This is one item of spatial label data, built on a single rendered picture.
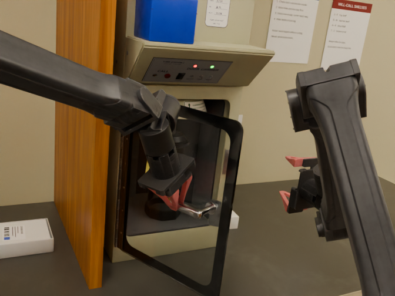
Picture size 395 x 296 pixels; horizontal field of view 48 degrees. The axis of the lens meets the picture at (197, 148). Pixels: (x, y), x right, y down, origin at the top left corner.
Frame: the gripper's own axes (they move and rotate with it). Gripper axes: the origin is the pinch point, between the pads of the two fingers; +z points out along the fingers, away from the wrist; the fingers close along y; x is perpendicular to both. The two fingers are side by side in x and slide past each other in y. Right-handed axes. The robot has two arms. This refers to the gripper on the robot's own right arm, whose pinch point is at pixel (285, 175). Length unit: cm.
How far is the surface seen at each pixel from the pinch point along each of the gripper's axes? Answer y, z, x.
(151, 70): 25.0, 6.2, 36.4
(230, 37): 32.5, 12.3, 14.1
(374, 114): 0, 55, -92
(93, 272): -21, 3, 48
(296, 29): 34, 55, -40
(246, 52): 30.5, 0.9, 16.4
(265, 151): -15, 55, -35
